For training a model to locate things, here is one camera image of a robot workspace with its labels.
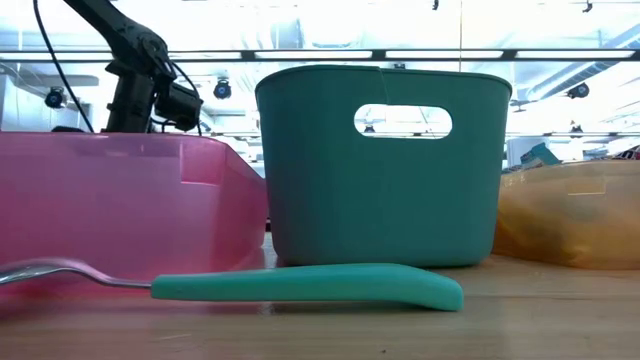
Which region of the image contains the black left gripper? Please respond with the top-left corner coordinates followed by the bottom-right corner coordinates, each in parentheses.
top-left (104, 60), bottom-right (157, 134)

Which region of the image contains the teal plastic bin with handles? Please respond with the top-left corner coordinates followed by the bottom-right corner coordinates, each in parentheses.
top-left (254, 63), bottom-right (514, 269)

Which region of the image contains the pink translucent plastic bin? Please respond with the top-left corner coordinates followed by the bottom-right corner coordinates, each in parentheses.
top-left (0, 130), bottom-right (270, 292)

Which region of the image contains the orange translucent plastic bin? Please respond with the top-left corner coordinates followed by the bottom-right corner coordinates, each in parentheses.
top-left (492, 158), bottom-right (640, 272)

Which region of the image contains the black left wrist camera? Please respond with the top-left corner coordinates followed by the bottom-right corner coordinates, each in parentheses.
top-left (153, 82), bottom-right (204, 133)

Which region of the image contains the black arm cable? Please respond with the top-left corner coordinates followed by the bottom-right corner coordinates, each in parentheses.
top-left (31, 0), bottom-right (96, 134)

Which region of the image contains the long ceiling light rail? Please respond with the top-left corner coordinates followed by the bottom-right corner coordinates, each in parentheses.
top-left (0, 48), bottom-right (640, 63)

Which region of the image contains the spoon with teal handle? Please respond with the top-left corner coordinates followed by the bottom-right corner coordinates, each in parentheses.
top-left (0, 255), bottom-right (465, 313)

